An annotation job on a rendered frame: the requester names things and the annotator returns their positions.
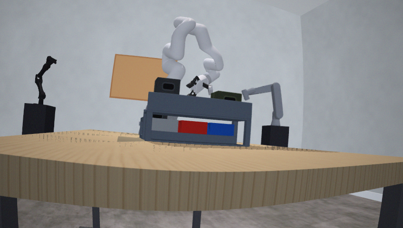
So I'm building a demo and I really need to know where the olive green tool case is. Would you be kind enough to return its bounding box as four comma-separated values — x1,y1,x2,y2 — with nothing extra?
211,91,242,101

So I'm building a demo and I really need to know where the red bin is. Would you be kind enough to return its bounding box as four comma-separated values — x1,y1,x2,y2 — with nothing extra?
178,120,208,134

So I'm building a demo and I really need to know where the blue open bin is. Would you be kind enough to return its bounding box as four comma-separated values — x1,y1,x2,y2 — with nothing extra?
207,123,234,136

